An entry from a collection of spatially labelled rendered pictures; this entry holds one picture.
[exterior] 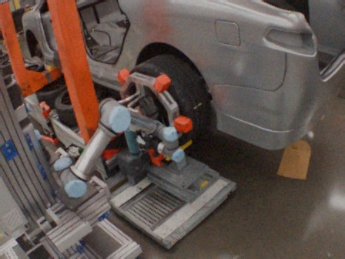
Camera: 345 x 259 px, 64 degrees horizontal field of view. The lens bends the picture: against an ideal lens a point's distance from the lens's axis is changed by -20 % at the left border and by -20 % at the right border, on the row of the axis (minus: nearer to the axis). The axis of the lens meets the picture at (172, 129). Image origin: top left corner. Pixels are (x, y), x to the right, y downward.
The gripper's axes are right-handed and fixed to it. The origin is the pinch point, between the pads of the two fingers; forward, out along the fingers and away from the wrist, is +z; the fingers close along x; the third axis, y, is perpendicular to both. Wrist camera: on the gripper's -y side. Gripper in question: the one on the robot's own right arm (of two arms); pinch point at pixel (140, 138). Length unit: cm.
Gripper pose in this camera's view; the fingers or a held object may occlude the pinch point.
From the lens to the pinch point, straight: 215.1
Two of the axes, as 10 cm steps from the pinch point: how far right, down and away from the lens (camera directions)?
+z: -7.1, -3.1, 6.4
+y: -1.4, -8.2, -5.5
